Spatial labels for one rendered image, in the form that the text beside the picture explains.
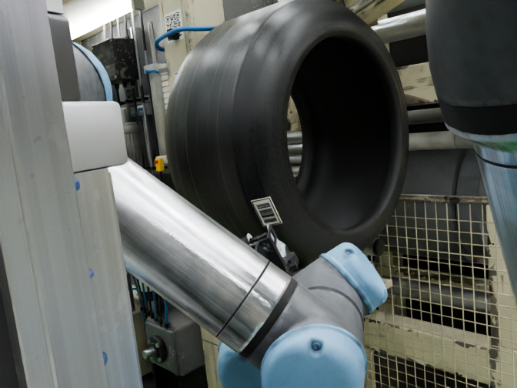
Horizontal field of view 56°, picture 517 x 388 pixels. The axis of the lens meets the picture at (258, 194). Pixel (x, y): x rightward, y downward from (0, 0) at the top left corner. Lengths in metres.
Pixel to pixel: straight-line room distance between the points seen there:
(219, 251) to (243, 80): 0.56
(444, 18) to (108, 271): 0.19
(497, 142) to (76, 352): 0.18
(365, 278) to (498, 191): 0.24
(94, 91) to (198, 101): 0.40
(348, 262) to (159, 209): 0.20
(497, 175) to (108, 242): 0.19
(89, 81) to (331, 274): 0.34
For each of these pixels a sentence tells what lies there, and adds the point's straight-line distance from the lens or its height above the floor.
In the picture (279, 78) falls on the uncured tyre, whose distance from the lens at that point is 0.91.
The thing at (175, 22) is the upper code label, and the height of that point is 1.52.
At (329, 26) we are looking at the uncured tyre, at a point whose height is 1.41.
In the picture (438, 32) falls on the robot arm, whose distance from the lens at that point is 0.23.
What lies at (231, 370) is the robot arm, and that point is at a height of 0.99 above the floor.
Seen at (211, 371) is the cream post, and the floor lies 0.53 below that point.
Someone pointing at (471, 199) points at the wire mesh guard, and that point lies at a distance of 1.31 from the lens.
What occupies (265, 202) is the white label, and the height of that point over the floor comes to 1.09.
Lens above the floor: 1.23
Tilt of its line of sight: 8 degrees down
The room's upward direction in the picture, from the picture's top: 6 degrees counter-clockwise
